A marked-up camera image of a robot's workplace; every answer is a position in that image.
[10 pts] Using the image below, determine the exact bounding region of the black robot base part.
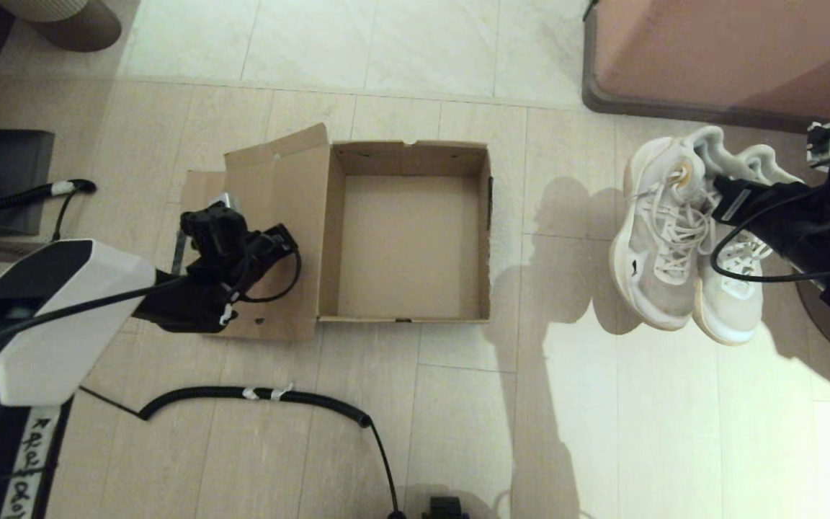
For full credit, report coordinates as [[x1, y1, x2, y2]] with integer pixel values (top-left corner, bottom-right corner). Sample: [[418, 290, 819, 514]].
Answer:
[[421, 496, 470, 519]]

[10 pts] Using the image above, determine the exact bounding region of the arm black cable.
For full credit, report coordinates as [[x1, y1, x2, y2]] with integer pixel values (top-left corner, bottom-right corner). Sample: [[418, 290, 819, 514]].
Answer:
[[0, 245, 303, 379], [710, 184, 830, 283]]

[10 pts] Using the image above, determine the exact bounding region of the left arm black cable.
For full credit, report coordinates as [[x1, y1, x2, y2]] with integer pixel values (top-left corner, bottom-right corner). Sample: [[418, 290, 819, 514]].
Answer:
[[0, 245, 303, 379]]

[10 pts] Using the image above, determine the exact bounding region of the white lace-up sneaker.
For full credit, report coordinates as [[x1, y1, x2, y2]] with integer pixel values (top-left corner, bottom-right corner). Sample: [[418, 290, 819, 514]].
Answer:
[[610, 136, 726, 332], [692, 144, 805, 347]]

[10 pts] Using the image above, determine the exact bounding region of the brown cardboard shoe box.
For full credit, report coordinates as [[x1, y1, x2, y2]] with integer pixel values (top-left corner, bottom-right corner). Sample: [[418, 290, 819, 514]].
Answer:
[[181, 123, 494, 342]]

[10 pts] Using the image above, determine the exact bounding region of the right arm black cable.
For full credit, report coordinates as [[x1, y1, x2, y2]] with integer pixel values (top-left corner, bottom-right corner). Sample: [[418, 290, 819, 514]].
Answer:
[[710, 184, 830, 283]]

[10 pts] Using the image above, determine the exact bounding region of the black coiled cable white tape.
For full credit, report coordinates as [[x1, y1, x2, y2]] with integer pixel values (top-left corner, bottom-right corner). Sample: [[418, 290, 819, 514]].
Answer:
[[80, 386, 407, 519]]

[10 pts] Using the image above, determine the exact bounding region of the black square stand base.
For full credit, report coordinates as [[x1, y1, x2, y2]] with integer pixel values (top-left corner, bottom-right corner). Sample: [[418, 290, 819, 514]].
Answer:
[[0, 130, 55, 237]]

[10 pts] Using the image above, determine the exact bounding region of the pink upholstered furniture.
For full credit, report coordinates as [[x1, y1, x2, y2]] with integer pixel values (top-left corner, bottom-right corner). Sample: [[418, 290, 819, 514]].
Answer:
[[581, 0, 830, 134]]

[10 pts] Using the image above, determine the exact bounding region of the beige ribbed cylinder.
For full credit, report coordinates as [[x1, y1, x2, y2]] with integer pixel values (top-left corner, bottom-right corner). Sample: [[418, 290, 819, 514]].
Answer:
[[0, 0, 122, 53]]

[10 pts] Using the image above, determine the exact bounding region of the black corrugated hose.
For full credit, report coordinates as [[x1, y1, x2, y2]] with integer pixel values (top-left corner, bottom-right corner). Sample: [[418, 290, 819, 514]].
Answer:
[[0, 179, 97, 214]]

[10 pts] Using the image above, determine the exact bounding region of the thin black power cable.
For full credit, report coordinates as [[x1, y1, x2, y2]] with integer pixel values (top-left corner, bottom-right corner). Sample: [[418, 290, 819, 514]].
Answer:
[[51, 191, 81, 242]]

